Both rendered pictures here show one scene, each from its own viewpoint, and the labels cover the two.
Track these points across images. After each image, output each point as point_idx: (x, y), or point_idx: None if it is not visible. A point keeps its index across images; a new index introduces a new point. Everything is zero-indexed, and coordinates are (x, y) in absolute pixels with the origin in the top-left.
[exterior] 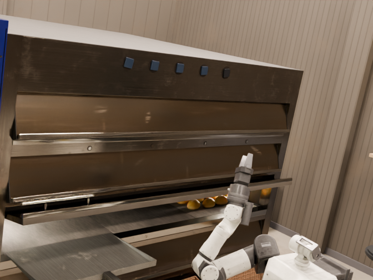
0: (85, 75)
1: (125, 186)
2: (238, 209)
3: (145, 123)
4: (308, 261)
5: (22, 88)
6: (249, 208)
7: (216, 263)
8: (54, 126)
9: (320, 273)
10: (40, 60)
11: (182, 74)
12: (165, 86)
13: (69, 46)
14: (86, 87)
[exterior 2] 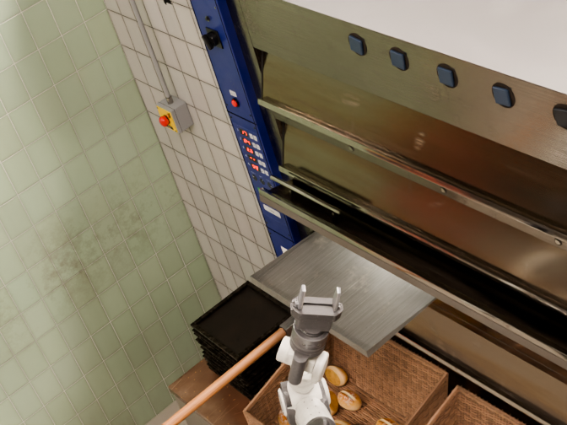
0: (310, 47)
1: (400, 228)
2: (283, 350)
3: (413, 149)
4: None
5: (256, 45)
6: (292, 362)
7: (302, 400)
8: (296, 102)
9: None
10: (259, 17)
11: (457, 89)
12: (431, 99)
13: (279, 5)
14: (317, 64)
